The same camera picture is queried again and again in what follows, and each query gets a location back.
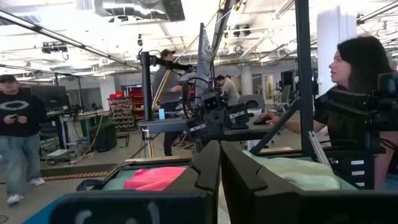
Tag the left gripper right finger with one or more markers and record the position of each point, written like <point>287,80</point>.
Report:
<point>267,202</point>

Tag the black aluminium rig frame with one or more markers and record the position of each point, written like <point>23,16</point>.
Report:
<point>303,77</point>

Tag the red parts bin shelf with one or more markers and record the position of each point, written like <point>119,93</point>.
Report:
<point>124,112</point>

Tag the pale green microfiber towel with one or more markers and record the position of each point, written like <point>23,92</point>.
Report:
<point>298,174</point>

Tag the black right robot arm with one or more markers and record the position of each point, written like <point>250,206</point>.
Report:
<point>354,168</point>

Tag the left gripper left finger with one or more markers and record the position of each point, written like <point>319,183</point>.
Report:
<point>186,199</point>

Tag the grey side desk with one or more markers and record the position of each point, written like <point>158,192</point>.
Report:
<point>164,126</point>

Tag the green workbench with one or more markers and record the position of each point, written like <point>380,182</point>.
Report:
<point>99,133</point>

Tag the black computer mouse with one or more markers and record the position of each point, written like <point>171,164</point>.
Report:
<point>260,121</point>

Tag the silver ceiling duct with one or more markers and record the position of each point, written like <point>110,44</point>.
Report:
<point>140,9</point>

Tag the white building column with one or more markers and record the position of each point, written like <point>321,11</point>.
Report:
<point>335,46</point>

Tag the black ceiling fixture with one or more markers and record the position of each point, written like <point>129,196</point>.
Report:
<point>54,48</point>

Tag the black stand post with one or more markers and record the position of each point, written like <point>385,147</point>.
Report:
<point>145,87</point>

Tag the person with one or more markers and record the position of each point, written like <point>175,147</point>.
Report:
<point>230,91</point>
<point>166,90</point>
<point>18,124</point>
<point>357,65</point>

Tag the long ceiling light bar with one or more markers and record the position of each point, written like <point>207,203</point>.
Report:
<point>62,37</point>

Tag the black device with label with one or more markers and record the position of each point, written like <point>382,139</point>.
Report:
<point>211,121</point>

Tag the dark flat monitor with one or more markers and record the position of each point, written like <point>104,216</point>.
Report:
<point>51,98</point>

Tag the pink microfiber towel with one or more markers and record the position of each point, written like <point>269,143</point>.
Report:
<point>152,179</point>

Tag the grey monitor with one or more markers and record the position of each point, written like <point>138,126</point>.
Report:
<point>203,62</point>

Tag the light blue small box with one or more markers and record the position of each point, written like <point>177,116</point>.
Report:
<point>161,114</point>

